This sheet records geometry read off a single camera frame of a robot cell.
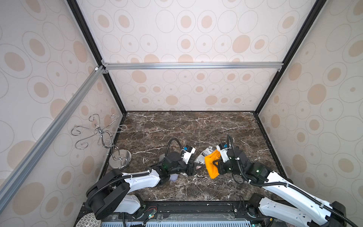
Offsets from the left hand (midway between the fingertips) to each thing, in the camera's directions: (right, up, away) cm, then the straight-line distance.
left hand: (205, 166), depth 75 cm
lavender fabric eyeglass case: (-17, -8, +8) cm, 21 cm away
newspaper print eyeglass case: (-2, +4, +1) cm, 4 cm away
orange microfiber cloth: (+3, 0, -2) cm, 4 cm away
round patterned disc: (-58, -25, -5) cm, 63 cm away
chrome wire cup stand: (-53, 0, +11) cm, 54 cm away
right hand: (+8, +2, +2) cm, 8 cm away
